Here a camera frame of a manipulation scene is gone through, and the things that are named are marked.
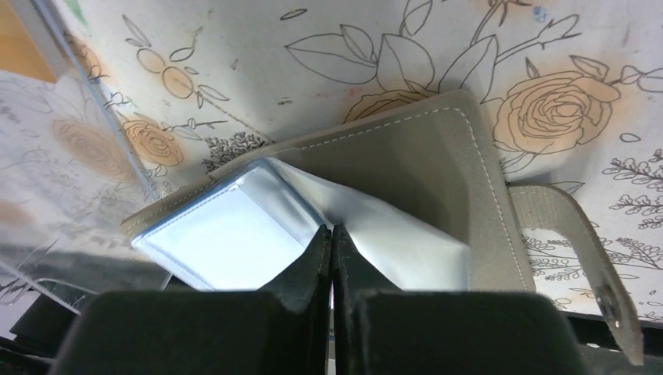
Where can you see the clear plastic tray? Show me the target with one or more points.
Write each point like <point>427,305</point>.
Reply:
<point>68,178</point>

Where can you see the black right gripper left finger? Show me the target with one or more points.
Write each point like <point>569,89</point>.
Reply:
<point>280,328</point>

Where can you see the floral tablecloth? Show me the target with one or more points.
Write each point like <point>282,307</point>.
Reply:
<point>572,89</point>

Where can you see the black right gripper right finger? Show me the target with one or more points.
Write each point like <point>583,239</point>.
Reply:
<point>381,329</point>

